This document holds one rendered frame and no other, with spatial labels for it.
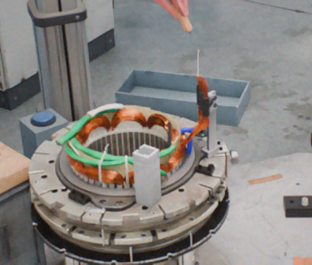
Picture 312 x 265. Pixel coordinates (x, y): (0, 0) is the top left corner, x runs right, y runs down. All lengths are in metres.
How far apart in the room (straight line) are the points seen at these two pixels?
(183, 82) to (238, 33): 2.72
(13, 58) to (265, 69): 1.20
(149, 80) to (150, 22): 2.86
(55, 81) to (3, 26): 1.87
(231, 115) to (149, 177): 0.39
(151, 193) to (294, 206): 0.57
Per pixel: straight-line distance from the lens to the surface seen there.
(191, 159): 1.32
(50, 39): 1.71
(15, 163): 1.43
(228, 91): 1.66
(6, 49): 3.65
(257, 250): 1.65
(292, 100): 3.75
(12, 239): 1.48
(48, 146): 1.40
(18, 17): 3.67
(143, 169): 1.20
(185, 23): 1.54
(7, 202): 1.43
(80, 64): 1.75
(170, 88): 1.69
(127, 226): 1.24
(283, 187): 1.82
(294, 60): 4.10
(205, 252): 1.61
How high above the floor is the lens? 1.83
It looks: 30 degrees down
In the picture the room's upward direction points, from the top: 2 degrees counter-clockwise
